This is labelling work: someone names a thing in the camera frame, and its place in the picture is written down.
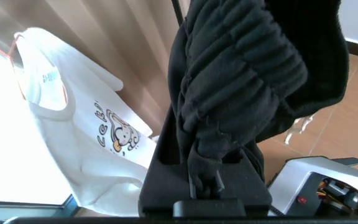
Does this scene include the beige curtain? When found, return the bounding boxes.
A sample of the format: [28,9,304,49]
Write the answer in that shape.
[0,0,193,137]

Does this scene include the black garment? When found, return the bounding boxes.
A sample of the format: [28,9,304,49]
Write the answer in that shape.
[167,0,351,200]

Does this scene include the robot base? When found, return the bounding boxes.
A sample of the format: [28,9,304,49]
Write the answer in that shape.
[267,154,358,218]

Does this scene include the black clothes rack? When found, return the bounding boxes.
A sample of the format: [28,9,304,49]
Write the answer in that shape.
[0,0,185,26]

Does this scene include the white printed t-shirt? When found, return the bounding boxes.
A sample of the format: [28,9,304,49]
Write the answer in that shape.
[9,27,158,217]

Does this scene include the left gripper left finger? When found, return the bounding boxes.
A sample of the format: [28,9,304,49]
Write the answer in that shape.
[137,105,196,218]

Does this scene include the pink clothes hanger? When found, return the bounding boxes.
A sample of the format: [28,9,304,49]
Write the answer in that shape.
[9,33,68,105]

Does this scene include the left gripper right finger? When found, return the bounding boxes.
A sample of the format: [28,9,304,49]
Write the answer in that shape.
[215,139,273,218]

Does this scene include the window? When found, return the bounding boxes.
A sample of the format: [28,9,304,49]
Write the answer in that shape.
[0,39,81,220]

